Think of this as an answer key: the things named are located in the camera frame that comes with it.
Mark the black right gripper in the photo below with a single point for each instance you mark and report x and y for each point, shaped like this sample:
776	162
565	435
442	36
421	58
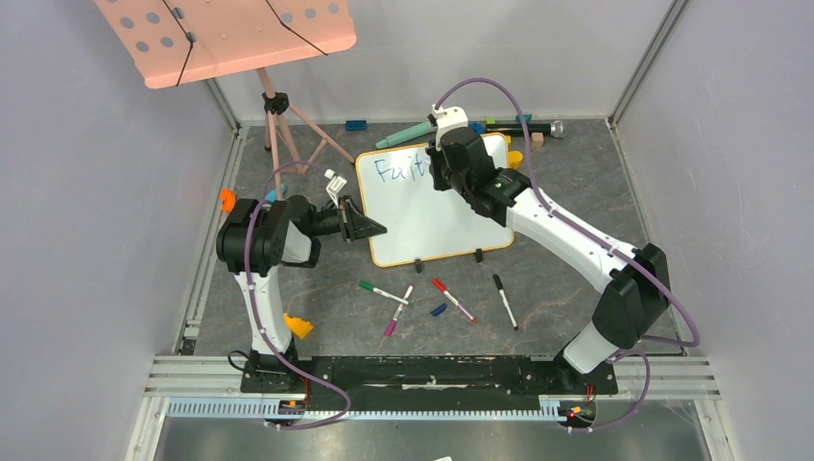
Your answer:
439	161

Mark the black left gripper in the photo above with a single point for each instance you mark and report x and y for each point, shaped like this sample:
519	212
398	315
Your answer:
353	224

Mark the yellow framed whiteboard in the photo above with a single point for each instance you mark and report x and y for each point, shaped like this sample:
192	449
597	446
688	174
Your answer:
422	223

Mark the blue marker cap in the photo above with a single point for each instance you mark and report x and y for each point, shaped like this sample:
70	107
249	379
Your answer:
438	310

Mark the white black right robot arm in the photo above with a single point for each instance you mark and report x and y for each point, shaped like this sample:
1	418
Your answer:
631	281

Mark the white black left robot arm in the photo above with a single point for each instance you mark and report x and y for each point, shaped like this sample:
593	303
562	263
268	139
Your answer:
257	240

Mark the green whiteboard marker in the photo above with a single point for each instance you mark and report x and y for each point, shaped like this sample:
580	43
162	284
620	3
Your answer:
370	287

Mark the red whiteboard marker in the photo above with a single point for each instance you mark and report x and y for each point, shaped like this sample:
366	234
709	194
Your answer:
439	284

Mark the pink whiteboard marker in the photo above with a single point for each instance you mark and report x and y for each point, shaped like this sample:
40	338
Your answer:
392	325

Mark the black whiteboard marker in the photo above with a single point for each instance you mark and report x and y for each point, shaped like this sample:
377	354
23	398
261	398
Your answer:
504	299

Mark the blue brick behind board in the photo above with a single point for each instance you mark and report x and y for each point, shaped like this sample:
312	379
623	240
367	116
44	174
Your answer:
478	127

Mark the teal toy tube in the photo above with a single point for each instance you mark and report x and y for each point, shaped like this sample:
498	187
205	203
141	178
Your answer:
405	135

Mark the yellow cylinder toy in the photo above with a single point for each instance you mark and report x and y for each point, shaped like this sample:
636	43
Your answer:
515	159

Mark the teal triangle block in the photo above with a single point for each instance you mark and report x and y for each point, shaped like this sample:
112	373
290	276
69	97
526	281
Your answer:
527	117

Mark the blue toy flashlight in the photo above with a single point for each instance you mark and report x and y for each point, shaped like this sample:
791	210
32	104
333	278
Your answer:
272	195

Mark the black silver microphone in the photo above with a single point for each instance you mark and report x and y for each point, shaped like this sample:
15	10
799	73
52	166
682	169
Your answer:
553	129

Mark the dark blue brick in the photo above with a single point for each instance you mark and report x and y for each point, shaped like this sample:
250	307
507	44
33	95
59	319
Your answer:
356	125

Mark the yellow wedge block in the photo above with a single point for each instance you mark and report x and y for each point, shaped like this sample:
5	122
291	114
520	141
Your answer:
299	327

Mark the orange toy block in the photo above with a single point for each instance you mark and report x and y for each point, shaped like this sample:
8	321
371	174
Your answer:
228	200

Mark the pink music stand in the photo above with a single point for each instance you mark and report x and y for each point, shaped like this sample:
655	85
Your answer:
184	41

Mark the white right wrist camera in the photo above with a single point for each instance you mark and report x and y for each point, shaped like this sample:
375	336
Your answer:
445	120

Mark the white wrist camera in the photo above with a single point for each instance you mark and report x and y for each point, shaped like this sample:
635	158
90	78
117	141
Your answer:
334	185
445	120

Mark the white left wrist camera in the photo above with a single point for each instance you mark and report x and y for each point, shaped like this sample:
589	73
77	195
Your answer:
334	185

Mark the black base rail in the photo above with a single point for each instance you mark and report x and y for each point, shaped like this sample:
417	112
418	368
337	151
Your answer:
430	383

